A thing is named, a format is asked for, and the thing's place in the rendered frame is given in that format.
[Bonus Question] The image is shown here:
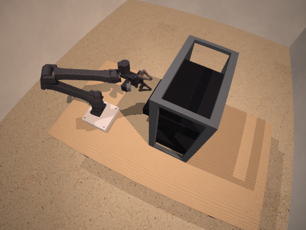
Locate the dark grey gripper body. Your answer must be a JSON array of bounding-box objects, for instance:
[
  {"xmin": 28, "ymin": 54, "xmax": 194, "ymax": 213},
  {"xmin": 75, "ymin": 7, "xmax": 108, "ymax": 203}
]
[{"xmin": 130, "ymin": 70, "xmax": 144, "ymax": 88}]

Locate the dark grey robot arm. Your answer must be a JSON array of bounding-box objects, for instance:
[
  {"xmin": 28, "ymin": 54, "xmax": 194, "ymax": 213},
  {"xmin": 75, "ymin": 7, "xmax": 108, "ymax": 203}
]
[{"xmin": 40, "ymin": 59, "xmax": 135, "ymax": 117}]

